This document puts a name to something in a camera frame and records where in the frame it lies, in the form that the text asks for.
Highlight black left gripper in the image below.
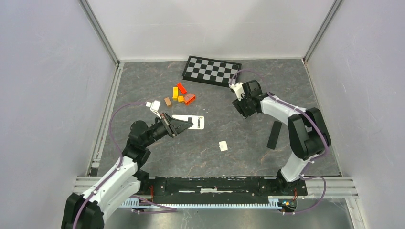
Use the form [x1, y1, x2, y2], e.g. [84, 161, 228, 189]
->
[143, 112, 193, 147]

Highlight white battery cover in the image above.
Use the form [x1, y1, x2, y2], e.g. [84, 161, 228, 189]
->
[219, 141, 228, 152]

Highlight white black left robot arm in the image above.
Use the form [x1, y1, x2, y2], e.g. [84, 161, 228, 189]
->
[61, 113, 193, 229]

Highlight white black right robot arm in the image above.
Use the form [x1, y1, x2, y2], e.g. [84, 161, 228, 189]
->
[229, 80, 331, 195]

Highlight brown cylinder block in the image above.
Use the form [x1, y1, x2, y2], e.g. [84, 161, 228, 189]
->
[164, 97, 172, 107]

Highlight orange toy block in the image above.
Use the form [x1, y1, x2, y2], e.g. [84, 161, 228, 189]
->
[184, 93, 195, 105]

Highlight yellow toy block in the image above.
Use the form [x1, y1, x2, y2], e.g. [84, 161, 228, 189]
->
[172, 86, 179, 101]

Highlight red toy block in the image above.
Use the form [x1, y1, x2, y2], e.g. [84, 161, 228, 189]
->
[176, 83, 187, 94]

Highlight black white checkerboard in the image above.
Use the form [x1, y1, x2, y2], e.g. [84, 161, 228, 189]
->
[182, 56, 242, 87]

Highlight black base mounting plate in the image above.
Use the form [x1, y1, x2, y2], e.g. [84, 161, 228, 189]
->
[137, 176, 308, 204]

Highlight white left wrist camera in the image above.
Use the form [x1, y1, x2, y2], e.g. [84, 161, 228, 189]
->
[146, 100, 161, 119]

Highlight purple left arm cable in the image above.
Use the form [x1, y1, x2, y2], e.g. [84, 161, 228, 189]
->
[71, 102, 152, 229]

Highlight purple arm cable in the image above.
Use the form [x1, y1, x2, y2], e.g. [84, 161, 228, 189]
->
[230, 69, 330, 215]
[71, 102, 152, 229]

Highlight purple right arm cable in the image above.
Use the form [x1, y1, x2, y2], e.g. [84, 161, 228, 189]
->
[230, 69, 330, 215]

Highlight grey slotted cable duct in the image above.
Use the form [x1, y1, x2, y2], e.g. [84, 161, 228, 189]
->
[119, 198, 282, 210]

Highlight aluminium frame rail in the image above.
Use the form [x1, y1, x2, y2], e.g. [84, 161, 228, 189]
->
[306, 177, 359, 199]

